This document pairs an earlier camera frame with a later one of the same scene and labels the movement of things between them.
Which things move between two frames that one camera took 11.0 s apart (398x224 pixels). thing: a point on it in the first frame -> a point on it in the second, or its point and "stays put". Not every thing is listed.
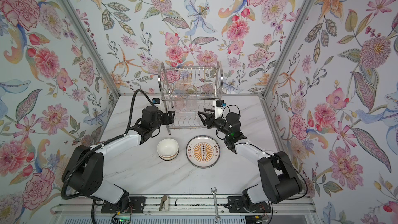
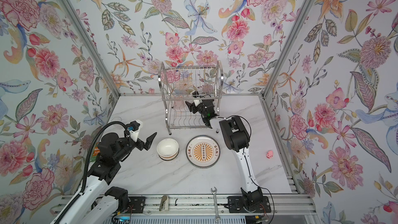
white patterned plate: (203, 162) stays put
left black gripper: (171, 119) -> (147, 144)
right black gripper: (211, 122) -> (193, 108)
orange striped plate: (203, 159) stays put
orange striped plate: (202, 151) stays put
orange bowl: (167, 147) stays put
